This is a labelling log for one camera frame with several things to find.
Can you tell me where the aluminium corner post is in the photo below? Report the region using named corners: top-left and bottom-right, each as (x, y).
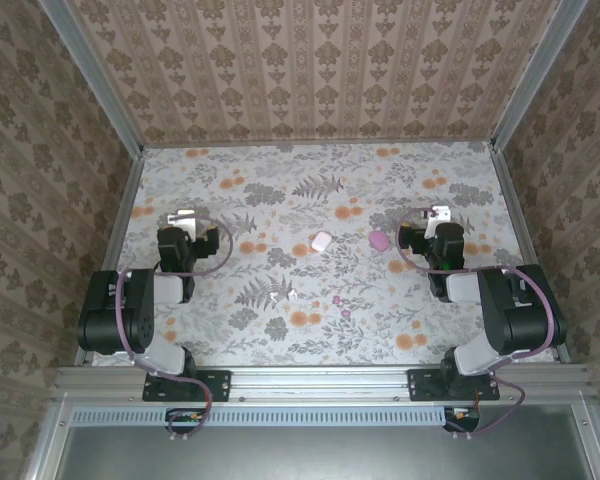
top-left (36, 0), bottom-right (146, 157)
top-left (489, 0), bottom-right (594, 151)

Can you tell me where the left black cable junction box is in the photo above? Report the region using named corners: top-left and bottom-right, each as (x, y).
top-left (164, 407), bottom-right (207, 437)

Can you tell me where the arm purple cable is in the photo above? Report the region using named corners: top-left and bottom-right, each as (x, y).
top-left (113, 214), bottom-right (235, 441)
top-left (397, 207), bottom-right (561, 441)

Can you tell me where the aluminium side rail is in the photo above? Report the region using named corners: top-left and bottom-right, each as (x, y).
top-left (73, 148), bottom-right (146, 369)
top-left (489, 144), bottom-right (574, 364)

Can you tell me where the aluminium lower frame bar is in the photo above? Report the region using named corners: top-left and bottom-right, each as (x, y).
top-left (23, 402), bottom-right (74, 480)
top-left (572, 402), bottom-right (600, 480)

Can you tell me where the grey slotted cable duct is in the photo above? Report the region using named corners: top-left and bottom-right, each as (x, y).
top-left (72, 405), bottom-right (481, 427)

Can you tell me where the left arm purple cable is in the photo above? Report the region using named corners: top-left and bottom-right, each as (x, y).
top-left (113, 214), bottom-right (235, 441)

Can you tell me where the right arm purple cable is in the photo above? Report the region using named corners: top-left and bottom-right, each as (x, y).
top-left (397, 207), bottom-right (561, 441)

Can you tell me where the right aluminium corner post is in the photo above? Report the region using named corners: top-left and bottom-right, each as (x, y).
top-left (489, 0), bottom-right (594, 151)

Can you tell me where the right aluminium side rail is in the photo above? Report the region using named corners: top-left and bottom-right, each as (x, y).
top-left (489, 144), bottom-right (574, 364)

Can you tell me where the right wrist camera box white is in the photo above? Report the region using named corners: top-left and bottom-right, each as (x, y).
top-left (427, 204), bottom-right (452, 239)

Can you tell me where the left aluminium corner post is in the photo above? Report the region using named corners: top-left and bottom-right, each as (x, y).
top-left (36, 0), bottom-right (146, 157)

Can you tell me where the left aluminium side rail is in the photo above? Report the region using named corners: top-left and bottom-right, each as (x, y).
top-left (73, 148), bottom-right (146, 369)

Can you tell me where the long aluminium base rail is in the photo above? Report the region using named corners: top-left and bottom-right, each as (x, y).
top-left (54, 364), bottom-right (594, 402)

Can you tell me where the right black cable junction box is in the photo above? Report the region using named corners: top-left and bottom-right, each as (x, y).
top-left (442, 405), bottom-right (481, 434)

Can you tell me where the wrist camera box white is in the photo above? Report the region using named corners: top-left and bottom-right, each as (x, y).
top-left (167, 208), bottom-right (199, 239)
top-left (427, 204), bottom-right (452, 239)

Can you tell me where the black cable junction box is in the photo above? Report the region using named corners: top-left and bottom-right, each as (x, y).
top-left (164, 407), bottom-right (207, 437)
top-left (442, 405), bottom-right (481, 434)

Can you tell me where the thin aluminium wall rail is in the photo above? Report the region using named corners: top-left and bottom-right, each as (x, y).
top-left (142, 138), bottom-right (496, 149)

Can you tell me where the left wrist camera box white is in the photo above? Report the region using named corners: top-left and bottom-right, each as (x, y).
top-left (167, 208), bottom-right (199, 239)

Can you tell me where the grey metal panel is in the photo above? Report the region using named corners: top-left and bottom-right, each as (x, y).
top-left (54, 424), bottom-right (597, 480)

